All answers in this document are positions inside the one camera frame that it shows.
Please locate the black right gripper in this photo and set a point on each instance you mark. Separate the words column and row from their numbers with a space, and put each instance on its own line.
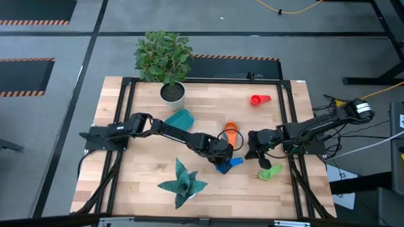
column 265, row 140

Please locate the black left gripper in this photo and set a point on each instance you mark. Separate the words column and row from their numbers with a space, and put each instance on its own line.
column 214, row 149

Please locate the blue measuring cup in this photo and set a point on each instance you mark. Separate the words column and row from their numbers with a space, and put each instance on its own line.
column 236, row 161

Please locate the green measuring cup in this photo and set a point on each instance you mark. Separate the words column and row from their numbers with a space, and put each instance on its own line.
column 268, row 173

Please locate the large teal measuring cup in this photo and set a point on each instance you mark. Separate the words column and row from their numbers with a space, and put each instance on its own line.
column 223, row 136

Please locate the orange measuring cup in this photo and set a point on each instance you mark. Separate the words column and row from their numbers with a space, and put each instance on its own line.
column 231, row 132

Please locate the red measuring cup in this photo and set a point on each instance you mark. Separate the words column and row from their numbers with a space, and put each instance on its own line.
column 257, row 100

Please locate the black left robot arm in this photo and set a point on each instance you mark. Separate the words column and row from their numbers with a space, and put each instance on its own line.
column 170, row 130

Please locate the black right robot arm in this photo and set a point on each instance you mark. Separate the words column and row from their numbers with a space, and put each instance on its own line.
column 315, row 124

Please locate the teal plastic basket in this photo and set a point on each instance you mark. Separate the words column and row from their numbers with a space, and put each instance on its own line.
column 180, row 119

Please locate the green snake plant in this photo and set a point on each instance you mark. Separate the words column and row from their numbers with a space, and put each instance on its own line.
column 183, row 186

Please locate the tall cream round pot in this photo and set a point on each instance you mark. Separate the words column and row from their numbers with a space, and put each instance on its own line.
column 172, row 94

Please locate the hazard-striped black floor mat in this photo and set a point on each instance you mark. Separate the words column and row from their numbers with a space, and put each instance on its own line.
column 34, row 9
column 233, row 67
column 22, row 75

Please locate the leafy green plant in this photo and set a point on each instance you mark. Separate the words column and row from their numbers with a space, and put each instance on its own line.
column 162, row 56

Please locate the black floor stand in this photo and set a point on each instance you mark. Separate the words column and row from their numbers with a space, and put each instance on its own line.
column 372, row 80

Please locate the grey equipment cabinet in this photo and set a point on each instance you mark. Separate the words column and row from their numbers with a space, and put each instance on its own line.
column 397, row 148

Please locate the black aluminium table frame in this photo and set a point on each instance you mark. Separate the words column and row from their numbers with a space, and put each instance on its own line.
column 205, row 81

